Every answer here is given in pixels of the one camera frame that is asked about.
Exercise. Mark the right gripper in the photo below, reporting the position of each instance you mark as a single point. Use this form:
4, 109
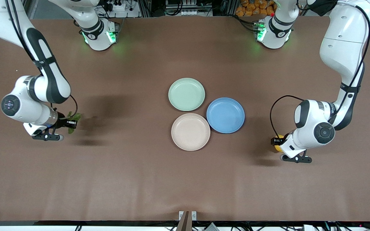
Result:
62, 121

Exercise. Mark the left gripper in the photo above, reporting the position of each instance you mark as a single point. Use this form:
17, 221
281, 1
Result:
274, 141

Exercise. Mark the yellow lemon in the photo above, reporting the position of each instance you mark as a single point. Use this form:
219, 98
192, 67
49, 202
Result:
278, 148

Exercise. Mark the green lettuce leaf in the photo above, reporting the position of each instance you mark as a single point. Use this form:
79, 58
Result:
77, 116

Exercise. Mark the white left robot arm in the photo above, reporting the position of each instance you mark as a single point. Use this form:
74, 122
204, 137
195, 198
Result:
342, 41

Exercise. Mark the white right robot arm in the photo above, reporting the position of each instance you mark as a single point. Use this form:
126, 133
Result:
21, 109

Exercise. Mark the blue round plate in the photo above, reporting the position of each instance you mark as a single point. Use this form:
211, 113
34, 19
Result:
225, 115

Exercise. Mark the beige round plate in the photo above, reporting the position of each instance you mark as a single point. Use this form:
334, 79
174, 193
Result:
190, 132

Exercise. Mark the green round plate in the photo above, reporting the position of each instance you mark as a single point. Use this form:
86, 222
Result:
186, 94

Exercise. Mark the grey ribbed device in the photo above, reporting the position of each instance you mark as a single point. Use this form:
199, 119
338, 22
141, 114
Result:
211, 227

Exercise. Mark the white power strip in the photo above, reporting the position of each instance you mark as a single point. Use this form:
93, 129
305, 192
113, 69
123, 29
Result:
117, 7

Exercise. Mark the bag of orange fruits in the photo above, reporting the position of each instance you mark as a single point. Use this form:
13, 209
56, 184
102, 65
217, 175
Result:
252, 8

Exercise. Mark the white mount bracket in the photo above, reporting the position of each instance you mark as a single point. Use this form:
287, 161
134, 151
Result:
194, 215

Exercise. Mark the grey mount post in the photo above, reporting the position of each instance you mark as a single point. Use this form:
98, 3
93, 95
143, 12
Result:
183, 223

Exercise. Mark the aluminium frame profile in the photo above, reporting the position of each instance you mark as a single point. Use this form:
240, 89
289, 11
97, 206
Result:
145, 8
229, 7

